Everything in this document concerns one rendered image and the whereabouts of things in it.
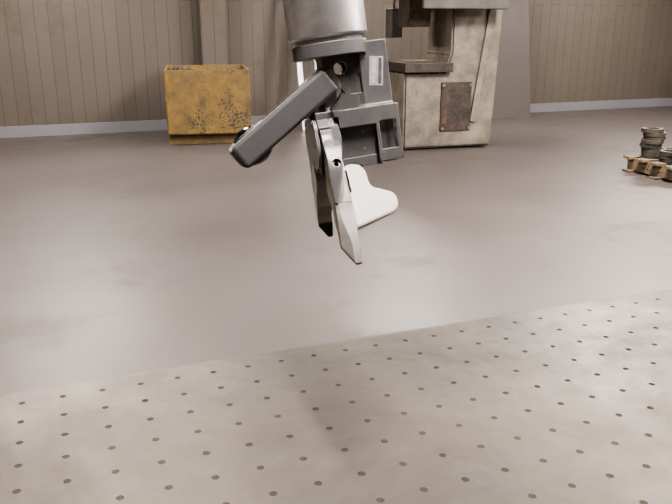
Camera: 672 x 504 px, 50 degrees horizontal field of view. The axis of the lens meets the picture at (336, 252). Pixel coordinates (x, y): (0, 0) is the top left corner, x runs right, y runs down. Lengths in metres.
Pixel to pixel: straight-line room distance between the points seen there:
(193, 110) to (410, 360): 6.65
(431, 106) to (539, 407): 6.37
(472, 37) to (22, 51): 4.74
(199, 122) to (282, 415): 6.77
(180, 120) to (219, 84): 0.53
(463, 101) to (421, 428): 6.56
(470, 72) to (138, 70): 3.76
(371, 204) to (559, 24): 10.37
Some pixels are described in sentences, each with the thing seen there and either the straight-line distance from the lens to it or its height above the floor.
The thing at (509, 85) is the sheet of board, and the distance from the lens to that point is 10.08.
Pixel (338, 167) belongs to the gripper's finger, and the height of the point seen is 1.05.
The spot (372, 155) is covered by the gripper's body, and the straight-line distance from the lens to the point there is 0.70.
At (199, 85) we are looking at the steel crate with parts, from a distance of 7.59.
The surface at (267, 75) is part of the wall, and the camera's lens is 9.10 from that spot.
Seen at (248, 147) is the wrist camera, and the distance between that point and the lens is 0.67.
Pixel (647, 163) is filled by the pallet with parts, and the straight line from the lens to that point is 6.46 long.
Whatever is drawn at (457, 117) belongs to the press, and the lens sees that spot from 7.37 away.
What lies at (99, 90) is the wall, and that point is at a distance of 8.79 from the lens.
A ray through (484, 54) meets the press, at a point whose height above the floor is 0.90.
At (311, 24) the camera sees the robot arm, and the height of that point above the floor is 1.17.
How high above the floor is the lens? 1.17
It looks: 17 degrees down
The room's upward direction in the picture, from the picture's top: straight up
